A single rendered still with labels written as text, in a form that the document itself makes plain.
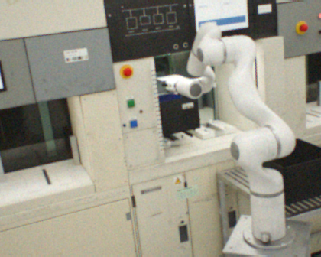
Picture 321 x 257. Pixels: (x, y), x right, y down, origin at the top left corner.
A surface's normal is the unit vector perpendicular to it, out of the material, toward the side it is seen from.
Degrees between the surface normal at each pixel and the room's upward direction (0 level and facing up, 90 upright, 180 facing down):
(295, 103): 90
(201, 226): 90
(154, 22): 90
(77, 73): 90
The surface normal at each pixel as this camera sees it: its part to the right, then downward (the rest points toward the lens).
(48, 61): 0.36, 0.22
